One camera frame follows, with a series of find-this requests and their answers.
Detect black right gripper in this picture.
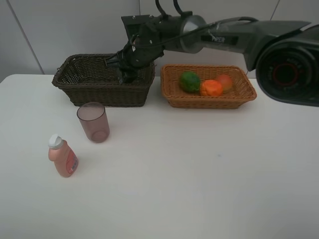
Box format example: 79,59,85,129
107,21,164,84

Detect green lime fruit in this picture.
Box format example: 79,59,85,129
179,71,201,93

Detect orange tangerine fruit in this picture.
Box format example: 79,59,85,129
200,80,223,97

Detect red orange peach fruit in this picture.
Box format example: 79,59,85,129
215,74,233,93

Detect pink bottle white cap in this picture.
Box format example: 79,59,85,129
48,134,79,178

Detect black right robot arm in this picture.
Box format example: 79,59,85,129
105,12,319,107

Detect dark brown wicker basket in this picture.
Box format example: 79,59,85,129
52,54,155,108

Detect translucent purple plastic cup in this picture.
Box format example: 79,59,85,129
77,102,110,143

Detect orange wicker basket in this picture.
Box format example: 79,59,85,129
160,64,257,109

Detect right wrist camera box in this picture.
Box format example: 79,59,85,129
121,15,162,43

